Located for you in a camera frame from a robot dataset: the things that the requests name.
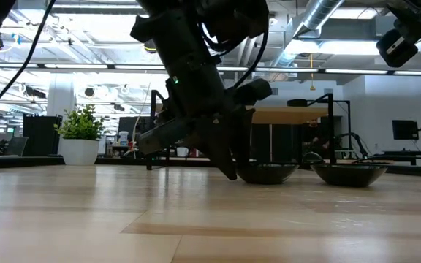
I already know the black leaf-shaped mini plate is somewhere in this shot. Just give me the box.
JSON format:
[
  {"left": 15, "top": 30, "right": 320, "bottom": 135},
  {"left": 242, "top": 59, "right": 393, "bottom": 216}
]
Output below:
[
  {"left": 236, "top": 162, "right": 300, "bottom": 185},
  {"left": 311, "top": 163, "right": 389, "bottom": 188}
]

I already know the long LED light bar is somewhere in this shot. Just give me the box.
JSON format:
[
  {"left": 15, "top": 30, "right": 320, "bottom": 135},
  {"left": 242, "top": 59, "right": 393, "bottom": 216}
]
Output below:
[{"left": 0, "top": 62, "right": 421, "bottom": 77}]

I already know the silver ceiling duct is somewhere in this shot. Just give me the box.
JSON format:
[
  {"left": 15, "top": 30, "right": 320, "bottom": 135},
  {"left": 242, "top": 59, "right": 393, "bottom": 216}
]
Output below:
[{"left": 274, "top": 0, "right": 345, "bottom": 69}]

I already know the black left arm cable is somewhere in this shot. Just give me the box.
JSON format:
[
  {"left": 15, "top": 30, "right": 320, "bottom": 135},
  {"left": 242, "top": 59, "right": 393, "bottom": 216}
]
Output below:
[
  {"left": 197, "top": 20, "right": 270, "bottom": 91},
  {"left": 0, "top": 0, "right": 56, "bottom": 147}
]

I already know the grey office chair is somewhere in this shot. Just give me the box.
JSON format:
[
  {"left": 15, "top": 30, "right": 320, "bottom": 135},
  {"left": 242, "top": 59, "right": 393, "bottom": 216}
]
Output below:
[{"left": 4, "top": 136, "right": 29, "bottom": 157}]

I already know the black wall monitor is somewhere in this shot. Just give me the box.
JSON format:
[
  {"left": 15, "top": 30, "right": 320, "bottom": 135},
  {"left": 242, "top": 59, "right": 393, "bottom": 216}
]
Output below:
[{"left": 392, "top": 119, "right": 420, "bottom": 141}]

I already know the black background desk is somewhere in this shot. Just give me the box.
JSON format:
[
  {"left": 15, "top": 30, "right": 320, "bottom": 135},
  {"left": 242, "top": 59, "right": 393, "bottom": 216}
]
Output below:
[{"left": 382, "top": 149, "right": 421, "bottom": 165}]

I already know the yellow hanging cord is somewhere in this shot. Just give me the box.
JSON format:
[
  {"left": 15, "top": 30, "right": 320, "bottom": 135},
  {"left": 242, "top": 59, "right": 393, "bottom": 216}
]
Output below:
[{"left": 308, "top": 53, "right": 316, "bottom": 91}]

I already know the person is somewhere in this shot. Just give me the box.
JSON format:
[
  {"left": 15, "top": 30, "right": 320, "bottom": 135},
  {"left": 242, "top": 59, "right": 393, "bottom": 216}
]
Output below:
[{"left": 303, "top": 118, "right": 334, "bottom": 159}]

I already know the black metal background frame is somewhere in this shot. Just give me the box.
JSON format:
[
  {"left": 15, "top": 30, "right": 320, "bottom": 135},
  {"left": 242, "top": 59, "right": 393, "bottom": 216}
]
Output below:
[{"left": 300, "top": 99, "right": 352, "bottom": 150}]

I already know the black partition panel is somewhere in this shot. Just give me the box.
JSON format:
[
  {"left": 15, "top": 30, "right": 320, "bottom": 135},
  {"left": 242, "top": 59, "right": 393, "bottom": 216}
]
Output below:
[{"left": 22, "top": 115, "right": 64, "bottom": 153}]

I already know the white pillar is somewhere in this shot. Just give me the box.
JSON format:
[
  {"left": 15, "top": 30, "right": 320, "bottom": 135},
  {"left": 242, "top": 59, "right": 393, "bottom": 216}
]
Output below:
[{"left": 46, "top": 75, "right": 77, "bottom": 118}]

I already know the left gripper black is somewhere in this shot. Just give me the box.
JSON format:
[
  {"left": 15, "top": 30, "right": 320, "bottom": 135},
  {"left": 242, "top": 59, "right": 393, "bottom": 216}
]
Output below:
[{"left": 139, "top": 78, "right": 273, "bottom": 181}]

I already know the green plant in white pot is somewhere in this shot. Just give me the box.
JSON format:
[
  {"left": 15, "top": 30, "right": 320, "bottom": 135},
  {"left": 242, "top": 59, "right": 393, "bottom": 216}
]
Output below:
[{"left": 53, "top": 104, "right": 106, "bottom": 166}]

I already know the wooden shelf with black legs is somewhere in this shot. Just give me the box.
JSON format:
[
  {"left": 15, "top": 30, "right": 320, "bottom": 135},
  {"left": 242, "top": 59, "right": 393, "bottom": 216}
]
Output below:
[{"left": 146, "top": 89, "right": 338, "bottom": 172}]

